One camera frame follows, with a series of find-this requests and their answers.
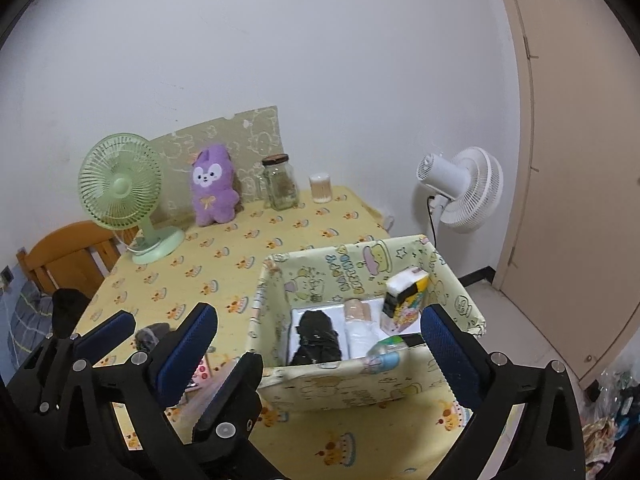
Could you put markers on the green printed board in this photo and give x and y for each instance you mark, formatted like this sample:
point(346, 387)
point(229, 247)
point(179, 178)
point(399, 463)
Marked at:
point(250, 130)

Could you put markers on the cartoon printed storage box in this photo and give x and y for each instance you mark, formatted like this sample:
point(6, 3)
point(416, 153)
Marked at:
point(325, 390)

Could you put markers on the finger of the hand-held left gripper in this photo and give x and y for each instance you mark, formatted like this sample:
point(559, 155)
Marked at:
point(230, 395)
point(107, 330)

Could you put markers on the beige cloth roll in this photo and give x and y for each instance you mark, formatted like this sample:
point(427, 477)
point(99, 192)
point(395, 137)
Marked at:
point(357, 310)

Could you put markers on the wall socket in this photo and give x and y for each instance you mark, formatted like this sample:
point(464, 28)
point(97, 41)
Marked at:
point(7, 275)

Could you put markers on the purple plush toy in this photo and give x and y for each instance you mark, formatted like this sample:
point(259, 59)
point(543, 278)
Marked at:
point(212, 200)

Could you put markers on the green tissue pack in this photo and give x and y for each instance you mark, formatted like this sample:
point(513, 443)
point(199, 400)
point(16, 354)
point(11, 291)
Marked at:
point(387, 357)

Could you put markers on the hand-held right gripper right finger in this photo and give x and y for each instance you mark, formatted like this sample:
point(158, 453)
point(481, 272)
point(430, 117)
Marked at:
point(450, 360)

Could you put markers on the wooden chair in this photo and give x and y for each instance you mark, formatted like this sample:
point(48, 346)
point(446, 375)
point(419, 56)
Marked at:
point(65, 250)

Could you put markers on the grey sock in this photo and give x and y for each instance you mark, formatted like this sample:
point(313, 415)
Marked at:
point(150, 337)

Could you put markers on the green desk fan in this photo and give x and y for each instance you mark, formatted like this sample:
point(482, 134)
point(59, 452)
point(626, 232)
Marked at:
point(120, 185)

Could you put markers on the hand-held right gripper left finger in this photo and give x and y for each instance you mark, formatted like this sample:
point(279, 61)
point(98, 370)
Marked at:
point(182, 360)

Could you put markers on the black garment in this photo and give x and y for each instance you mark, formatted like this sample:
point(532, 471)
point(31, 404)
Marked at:
point(70, 305)

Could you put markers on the small clear glass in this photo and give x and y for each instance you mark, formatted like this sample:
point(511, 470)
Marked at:
point(259, 190)

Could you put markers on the beige door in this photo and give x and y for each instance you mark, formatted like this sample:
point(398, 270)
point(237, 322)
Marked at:
point(575, 160)

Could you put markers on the white standing fan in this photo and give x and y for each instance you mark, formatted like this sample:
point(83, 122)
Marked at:
point(470, 190)

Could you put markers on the glass jar with dark lid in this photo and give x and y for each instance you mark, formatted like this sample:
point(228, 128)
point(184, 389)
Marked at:
point(280, 190)

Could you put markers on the clear plastic bag pile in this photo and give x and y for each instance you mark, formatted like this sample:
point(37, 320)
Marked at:
point(615, 410)

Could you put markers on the yellow printed tablecloth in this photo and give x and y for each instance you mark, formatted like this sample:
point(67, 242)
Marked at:
point(225, 260)

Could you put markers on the cotton swab container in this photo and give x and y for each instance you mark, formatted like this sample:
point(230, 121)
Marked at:
point(320, 190)

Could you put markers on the white cloth bundle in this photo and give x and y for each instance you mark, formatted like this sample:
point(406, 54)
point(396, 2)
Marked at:
point(360, 340)

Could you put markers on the black cloth bundle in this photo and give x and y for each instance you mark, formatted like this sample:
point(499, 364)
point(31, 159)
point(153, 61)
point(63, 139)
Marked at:
point(315, 335)

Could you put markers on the cartoon tissue pack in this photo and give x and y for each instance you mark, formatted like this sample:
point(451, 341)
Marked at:
point(405, 305)

